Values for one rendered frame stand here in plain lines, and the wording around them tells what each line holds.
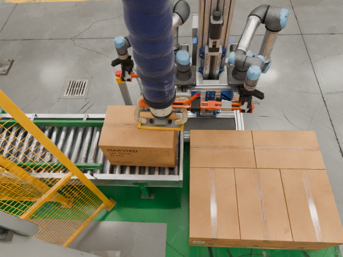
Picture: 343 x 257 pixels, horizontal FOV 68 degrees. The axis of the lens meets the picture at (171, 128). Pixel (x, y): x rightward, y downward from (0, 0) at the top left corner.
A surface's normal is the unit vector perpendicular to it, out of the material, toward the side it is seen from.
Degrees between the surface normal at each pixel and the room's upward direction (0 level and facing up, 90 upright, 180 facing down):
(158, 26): 84
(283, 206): 0
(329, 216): 0
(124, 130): 0
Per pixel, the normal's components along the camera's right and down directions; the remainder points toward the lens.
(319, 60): -0.06, -0.51
